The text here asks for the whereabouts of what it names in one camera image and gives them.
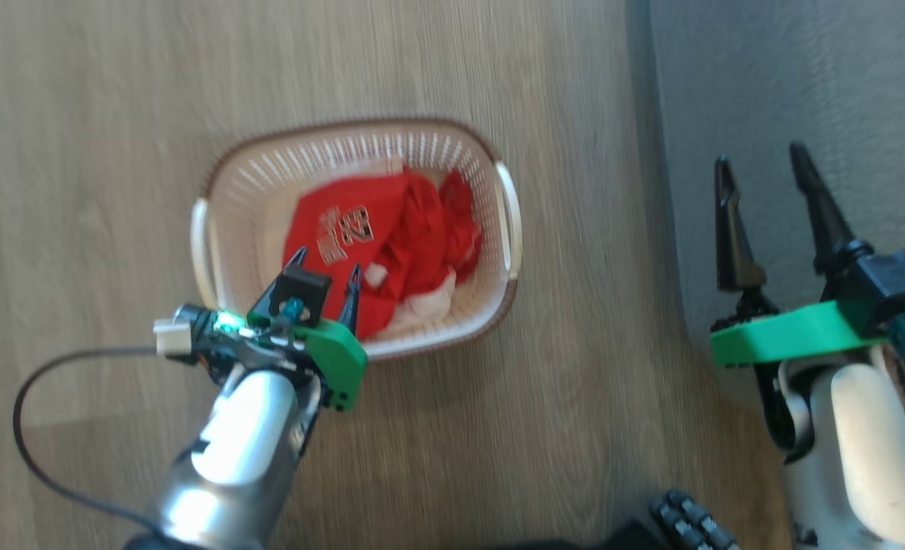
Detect red and white garment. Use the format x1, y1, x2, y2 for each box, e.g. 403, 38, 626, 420
349, 159, 485, 341

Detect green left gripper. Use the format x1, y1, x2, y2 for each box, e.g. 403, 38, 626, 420
246, 246, 370, 413

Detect beige plastic laundry basket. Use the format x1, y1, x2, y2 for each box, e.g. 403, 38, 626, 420
190, 117, 523, 361

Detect grey fabric sofa seat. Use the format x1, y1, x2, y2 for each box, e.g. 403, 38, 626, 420
626, 0, 905, 429

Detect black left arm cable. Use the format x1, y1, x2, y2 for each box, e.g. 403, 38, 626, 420
12, 319, 216, 535

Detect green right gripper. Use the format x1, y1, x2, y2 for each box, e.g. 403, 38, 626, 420
709, 141, 894, 453

